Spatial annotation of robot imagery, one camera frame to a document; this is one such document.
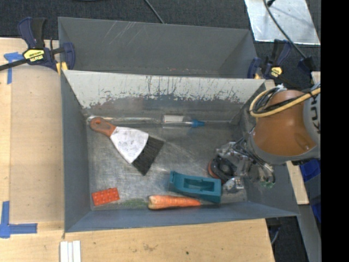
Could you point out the orange-red studded toy brick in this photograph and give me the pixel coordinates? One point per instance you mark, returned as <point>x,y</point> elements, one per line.
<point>105,196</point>

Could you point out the teal plastic block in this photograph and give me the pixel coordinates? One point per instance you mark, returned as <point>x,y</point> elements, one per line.
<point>196,192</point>

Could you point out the clear tube with blue tip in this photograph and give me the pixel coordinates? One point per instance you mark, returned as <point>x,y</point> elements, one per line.
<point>174,121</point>

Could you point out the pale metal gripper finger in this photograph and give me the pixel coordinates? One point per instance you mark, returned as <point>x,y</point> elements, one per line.
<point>230,185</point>

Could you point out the orange-rimmed black disc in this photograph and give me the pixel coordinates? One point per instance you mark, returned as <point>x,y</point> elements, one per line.
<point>211,170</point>

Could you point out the orange carrot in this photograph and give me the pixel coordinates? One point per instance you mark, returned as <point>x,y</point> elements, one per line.
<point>174,202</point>

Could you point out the pale wood flat board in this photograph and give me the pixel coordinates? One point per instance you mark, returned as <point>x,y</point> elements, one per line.
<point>35,146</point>

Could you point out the grey metal bin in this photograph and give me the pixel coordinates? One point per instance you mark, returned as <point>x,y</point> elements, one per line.
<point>152,50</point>

